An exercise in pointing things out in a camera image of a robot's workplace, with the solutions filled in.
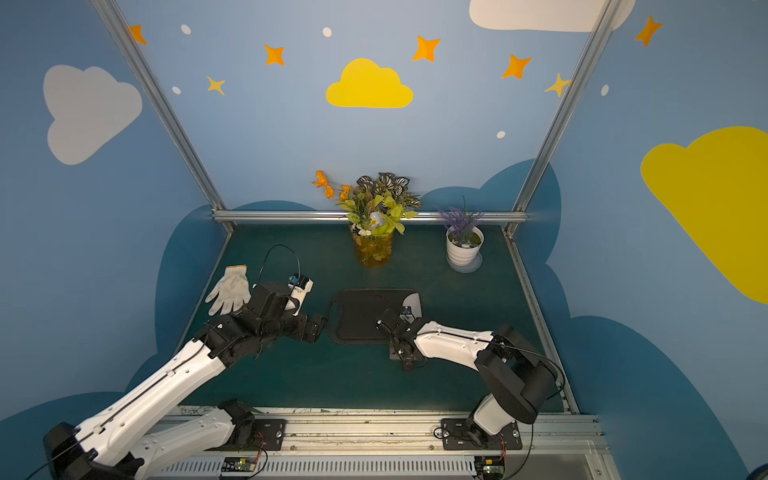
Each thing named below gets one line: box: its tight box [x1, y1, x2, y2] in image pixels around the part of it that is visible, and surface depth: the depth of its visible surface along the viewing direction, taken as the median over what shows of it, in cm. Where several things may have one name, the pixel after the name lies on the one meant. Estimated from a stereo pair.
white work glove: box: [204, 265, 252, 316], surface depth 103 cm
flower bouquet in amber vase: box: [313, 171, 422, 269], surface depth 105 cm
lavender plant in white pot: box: [435, 196, 485, 274], surface depth 106 cm
